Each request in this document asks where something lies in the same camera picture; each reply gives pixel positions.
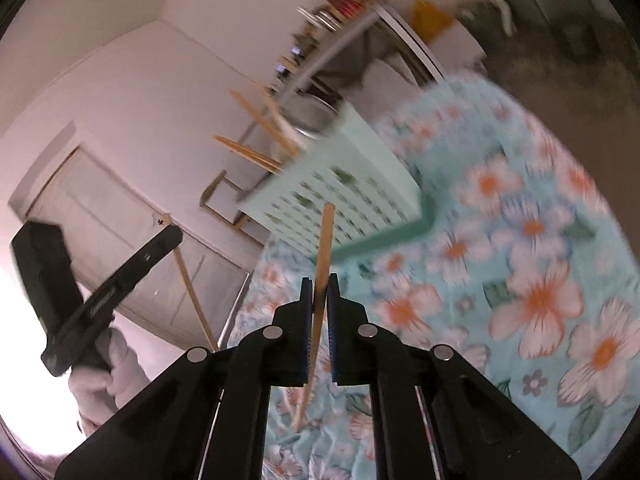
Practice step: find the white panelled door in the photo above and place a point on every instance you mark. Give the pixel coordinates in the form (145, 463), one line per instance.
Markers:
(125, 230)

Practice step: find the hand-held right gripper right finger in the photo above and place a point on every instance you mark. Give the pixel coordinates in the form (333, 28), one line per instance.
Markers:
(334, 335)

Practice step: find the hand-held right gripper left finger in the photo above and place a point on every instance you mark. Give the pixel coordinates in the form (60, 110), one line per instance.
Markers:
(305, 330)

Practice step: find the floral blanket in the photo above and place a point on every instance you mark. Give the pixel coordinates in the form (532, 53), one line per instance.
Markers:
(500, 260)

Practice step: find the mint green utensil holder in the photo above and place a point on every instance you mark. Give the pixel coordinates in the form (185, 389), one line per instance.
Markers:
(350, 170)

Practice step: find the person's left hand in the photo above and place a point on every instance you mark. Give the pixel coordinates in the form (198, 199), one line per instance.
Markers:
(110, 385)

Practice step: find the yellow bag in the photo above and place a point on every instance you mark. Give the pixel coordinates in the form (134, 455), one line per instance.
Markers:
(431, 19)

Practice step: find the wooden chair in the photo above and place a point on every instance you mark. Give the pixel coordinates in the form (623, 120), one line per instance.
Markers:
(225, 200)

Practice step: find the wooden chopstick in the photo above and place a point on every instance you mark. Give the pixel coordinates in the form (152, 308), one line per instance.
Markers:
(323, 250)
(260, 120)
(197, 305)
(245, 152)

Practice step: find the long white table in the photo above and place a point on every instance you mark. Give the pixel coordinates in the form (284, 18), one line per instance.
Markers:
(345, 40)

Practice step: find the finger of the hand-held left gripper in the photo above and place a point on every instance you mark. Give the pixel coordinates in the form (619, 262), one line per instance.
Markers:
(165, 246)

